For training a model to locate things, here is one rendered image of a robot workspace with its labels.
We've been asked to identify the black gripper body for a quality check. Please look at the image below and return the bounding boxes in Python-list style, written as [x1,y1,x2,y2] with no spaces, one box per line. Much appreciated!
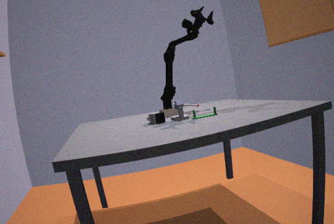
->
[191,10,214,27]

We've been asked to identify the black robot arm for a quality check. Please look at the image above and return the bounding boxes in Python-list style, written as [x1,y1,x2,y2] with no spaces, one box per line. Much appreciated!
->
[161,19,200,110]

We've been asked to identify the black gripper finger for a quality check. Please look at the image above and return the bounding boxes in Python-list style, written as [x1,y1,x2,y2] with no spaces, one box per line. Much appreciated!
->
[194,7,204,15]
[207,11,213,22]

